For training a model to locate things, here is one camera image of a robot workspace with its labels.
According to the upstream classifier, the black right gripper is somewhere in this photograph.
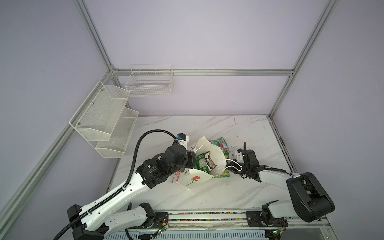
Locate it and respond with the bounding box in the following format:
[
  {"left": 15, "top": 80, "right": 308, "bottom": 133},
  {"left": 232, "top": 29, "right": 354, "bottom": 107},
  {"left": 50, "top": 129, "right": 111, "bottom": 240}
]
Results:
[{"left": 224, "top": 159, "right": 250, "bottom": 175}]

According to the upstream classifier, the green Fox's Spring Tea bag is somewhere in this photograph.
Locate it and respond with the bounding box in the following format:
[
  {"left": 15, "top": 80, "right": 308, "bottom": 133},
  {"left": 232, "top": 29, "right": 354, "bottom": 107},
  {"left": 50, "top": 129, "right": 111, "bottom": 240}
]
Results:
[{"left": 195, "top": 154, "right": 210, "bottom": 174}]

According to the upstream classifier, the green yellow Fox's candy bag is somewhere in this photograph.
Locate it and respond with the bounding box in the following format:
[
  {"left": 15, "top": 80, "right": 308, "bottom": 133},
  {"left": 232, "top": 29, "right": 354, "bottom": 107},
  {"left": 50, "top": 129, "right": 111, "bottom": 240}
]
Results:
[{"left": 215, "top": 169, "right": 230, "bottom": 178}]

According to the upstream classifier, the white flowered paper bag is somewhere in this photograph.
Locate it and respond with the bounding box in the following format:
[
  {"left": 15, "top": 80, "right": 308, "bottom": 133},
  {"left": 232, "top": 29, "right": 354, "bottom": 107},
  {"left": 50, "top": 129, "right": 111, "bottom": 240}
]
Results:
[{"left": 172, "top": 137, "right": 243, "bottom": 190}]

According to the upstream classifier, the teal green Fox's candy bag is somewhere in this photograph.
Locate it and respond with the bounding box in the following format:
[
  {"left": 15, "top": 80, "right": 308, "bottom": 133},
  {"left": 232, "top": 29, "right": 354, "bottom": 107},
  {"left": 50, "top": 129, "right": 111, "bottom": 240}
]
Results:
[{"left": 210, "top": 137, "right": 230, "bottom": 159}]

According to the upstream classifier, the brown chocolate bar wrapper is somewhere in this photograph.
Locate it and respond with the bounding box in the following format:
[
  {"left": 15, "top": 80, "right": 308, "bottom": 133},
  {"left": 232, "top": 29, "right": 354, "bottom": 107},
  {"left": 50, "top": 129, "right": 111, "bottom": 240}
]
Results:
[{"left": 204, "top": 152, "right": 217, "bottom": 171}]

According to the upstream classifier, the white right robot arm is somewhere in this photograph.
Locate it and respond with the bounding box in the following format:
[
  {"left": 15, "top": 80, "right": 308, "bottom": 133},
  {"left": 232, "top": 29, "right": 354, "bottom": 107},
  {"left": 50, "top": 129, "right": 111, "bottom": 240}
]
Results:
[{"left": 231, "top": 147, "right": 335, "bottom": 227}]

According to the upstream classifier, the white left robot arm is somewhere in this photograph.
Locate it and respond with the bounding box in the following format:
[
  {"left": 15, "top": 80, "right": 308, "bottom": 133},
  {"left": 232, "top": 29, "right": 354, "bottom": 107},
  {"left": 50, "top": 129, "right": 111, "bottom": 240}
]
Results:
[{"left": 68, "top": 143, "right": 196, "bottom": 240}]

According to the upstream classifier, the white mesh two-tier shelf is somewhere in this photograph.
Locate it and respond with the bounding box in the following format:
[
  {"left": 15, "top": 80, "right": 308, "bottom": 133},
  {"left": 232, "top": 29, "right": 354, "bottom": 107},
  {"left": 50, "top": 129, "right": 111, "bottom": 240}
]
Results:
[{"left": 69, "top": 82, "right": 139, "bottom": 159}]

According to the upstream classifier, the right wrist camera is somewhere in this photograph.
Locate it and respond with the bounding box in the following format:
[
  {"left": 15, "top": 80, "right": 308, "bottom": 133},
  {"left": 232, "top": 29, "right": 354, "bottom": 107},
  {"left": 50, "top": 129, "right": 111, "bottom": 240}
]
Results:
[{"left": 237, "top": 149, "right": 245, "bottom": 164}]

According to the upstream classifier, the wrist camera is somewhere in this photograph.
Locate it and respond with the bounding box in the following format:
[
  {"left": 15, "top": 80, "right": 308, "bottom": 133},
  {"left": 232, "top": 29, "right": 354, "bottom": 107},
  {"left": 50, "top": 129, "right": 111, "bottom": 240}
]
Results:
[
  {"left": 237, "top": 149, "right": 245, "bottom": 164},
  {"left": 177, "top": 133, "right": 189, "bottom": 149}
]

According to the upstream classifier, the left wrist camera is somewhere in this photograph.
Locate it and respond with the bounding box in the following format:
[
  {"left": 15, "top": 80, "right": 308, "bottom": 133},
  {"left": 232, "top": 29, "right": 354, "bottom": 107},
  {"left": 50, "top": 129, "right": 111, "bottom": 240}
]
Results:
[{"left": 177, "top": 133, "right": 189, "bottom": 149}]

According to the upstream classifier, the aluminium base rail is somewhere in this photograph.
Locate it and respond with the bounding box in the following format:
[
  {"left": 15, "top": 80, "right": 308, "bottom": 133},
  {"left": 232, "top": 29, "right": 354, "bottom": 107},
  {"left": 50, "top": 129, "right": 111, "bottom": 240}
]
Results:
[{"left": 129, "top": 208, "right": 331, "bottom": 231}]

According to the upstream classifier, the white wire basket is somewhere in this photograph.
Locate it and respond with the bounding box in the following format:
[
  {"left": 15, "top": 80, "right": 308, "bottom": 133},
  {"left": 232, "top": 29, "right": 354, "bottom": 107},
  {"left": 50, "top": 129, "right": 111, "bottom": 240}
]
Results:
[{"left": 126, "top": 65, "right": 174, "bottom": 97}]

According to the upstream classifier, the black corrugated left cable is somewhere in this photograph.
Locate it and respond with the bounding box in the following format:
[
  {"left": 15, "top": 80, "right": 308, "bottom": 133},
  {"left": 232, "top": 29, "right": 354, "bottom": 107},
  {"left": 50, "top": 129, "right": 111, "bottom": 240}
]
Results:
[{"left": 52, "top": 129, "right": 178, "bottom": 240}]

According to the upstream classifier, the aluminium frame post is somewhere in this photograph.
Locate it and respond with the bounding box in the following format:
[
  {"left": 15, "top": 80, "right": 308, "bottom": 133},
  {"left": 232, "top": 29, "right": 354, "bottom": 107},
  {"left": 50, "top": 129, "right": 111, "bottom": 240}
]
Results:
[{"left": 74, "top": 0, "right": 114, "bottom": 72}]

